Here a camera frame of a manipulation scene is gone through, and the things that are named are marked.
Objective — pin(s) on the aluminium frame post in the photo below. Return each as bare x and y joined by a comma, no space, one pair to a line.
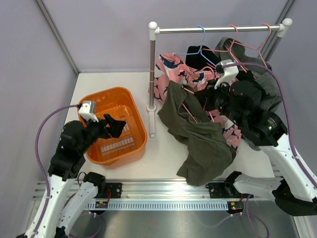
271,44
56,34

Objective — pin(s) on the grey green shorts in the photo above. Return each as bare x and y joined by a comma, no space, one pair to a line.
272,98

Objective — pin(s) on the olive green shorts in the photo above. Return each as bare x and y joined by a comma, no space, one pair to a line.
208,153

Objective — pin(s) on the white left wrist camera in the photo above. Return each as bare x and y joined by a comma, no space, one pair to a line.
87,111

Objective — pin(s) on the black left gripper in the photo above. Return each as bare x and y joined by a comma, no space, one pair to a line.
115,128

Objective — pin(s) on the aluminium mounting rail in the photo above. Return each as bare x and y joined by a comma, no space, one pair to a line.
168,190

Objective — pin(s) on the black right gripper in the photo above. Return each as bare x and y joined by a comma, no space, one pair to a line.
209,91

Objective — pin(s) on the black shorts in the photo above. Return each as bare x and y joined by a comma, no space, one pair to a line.
199,62

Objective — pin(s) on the orange plastic laundry basket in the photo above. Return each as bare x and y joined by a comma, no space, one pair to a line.
127,134

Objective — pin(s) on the right aluminium frame post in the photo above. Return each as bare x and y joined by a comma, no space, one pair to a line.
271,44

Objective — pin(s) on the left aluminium frame post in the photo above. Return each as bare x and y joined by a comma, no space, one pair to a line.
56,34

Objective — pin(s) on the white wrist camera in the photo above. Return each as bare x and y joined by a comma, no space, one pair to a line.
227,71
87,111

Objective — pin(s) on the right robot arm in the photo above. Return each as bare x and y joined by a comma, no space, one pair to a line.
295,192

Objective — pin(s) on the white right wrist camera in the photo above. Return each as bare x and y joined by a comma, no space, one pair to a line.
227,71

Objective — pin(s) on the metal clothes rack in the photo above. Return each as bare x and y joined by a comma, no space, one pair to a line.
154,30

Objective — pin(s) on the white slotted cable duct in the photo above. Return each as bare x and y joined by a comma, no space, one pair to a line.
158,206

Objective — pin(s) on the blue wire hanger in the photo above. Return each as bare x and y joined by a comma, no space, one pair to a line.
199,51

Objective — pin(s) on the pink shark print shorts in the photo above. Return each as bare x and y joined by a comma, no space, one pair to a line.
173,68

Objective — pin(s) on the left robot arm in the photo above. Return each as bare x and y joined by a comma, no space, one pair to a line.
55,216

